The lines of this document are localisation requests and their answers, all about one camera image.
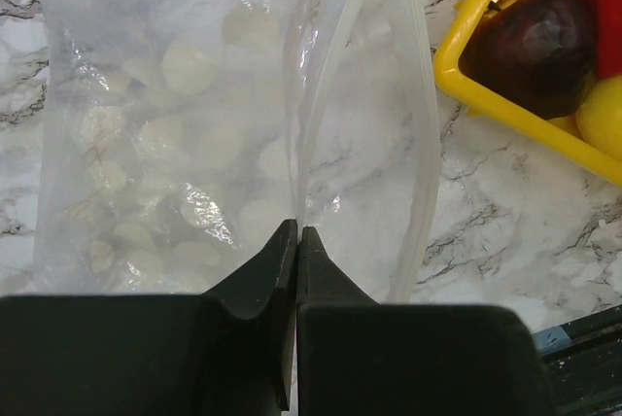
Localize yellow plastic tray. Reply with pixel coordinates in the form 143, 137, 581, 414
433, 0, 621, 185

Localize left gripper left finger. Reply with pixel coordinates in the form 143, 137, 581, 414
1, 220, 297, 415

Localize clear zip top bag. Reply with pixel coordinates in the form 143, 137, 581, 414
33, 0, 439, 302

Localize black table front rail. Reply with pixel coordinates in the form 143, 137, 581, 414
533, 306, 622, 416

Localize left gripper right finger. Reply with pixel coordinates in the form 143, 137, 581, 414
296, 227, 556, 415

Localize yellow lemon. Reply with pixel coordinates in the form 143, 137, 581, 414
549, 76, 622, 160

